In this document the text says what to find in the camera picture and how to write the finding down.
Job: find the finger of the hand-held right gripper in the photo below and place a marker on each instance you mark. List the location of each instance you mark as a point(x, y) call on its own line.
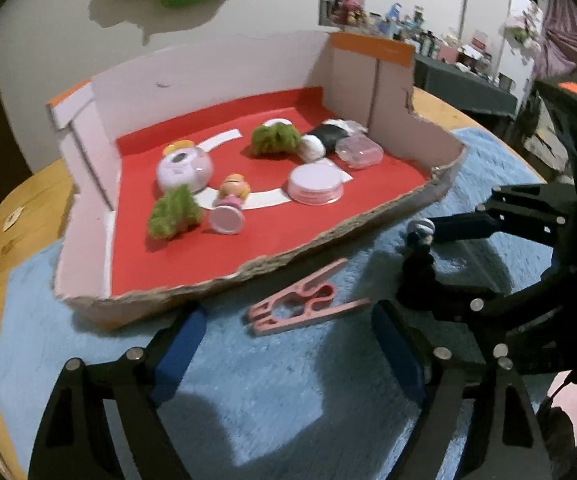
point(448, 302)
point(468, 226)

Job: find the small table sticker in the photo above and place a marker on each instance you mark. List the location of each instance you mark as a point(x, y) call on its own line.
point(12, 219)

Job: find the pink round compact case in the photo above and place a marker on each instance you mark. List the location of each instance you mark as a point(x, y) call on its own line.
point(188, 175)

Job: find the green fluffy toy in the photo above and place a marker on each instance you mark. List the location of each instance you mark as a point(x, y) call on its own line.
point(276, 140)
point(171, 212)

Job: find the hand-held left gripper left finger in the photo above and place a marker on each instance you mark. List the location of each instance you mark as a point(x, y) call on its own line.
point(178, 355)

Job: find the orange cardboard box red inside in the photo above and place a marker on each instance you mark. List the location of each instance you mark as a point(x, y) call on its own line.
point(268, 75)

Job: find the row of bottles and boxes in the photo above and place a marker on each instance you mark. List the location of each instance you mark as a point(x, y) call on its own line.
point(428, 35)

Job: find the dark cloth covered table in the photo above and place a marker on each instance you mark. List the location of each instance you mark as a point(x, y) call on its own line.
point(448, 87)

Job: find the clear capsule half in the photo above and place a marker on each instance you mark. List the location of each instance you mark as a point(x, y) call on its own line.
point(358, 152)

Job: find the pink artificial flowers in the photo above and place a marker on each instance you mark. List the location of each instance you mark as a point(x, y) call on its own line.
point(525, 27)

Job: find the pink clothes clip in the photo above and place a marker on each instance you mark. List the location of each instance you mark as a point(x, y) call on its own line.
point(288, 320)

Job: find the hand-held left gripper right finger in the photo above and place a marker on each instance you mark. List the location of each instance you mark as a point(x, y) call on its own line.
point(398, 355)

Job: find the yellow plastic lid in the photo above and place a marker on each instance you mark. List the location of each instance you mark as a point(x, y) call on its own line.
point(176, 147)

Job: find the blonde doll figurine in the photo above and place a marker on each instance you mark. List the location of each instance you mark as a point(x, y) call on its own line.
point(236, 190)

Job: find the blue fluffy mat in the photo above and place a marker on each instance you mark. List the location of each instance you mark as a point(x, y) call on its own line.
point(268, 385)

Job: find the white cabinet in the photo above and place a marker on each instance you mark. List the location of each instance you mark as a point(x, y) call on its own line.
point(488, 5)

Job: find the pink toy figure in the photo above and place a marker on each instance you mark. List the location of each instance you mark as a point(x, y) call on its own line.
point(351, 5)

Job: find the black white sushi roll toy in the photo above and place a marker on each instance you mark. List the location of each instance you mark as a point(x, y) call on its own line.
point(331, 135)

